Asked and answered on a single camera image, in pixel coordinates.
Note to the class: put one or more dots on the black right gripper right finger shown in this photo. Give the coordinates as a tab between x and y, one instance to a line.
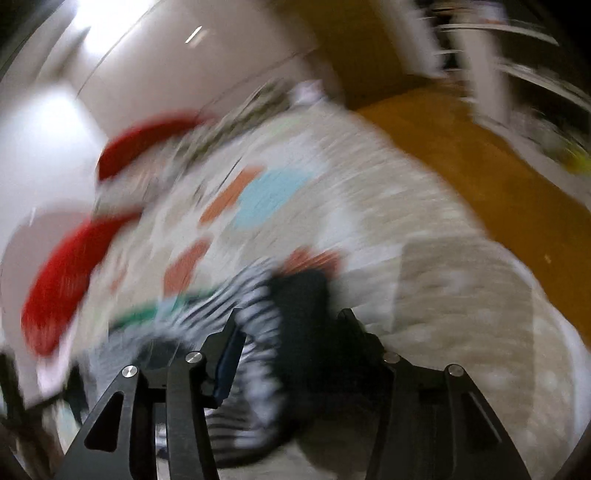
431	424

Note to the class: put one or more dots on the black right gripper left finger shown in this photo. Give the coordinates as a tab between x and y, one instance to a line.
117	441

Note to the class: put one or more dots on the dark navy striped pants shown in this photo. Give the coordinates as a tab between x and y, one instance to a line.
287	324

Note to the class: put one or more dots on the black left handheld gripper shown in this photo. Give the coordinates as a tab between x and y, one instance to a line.
34	438

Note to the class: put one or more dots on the red lower bolster pillow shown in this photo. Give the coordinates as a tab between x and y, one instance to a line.
64	279

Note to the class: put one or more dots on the red bolster pillow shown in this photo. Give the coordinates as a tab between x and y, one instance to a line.
122	150
64	279

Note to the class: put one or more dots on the white curved headboard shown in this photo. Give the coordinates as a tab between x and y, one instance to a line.
28	249

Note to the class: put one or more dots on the floral grey pillow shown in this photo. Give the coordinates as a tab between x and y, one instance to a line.
138	185

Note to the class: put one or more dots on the heart patterned quilt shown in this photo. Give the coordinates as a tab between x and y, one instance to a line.
317	186

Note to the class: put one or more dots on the red upper bolster pillow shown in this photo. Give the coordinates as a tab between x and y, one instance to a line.
122	150

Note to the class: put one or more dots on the olive polka dot bolster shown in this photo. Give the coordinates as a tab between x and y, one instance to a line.
272	99

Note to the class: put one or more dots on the white open shelf unit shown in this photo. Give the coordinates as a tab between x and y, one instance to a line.
519	81

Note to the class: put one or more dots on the brown wooden door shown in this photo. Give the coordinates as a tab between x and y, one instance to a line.
350	47

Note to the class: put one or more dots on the white built-in wardrobe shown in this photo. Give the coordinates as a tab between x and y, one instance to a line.
127	61

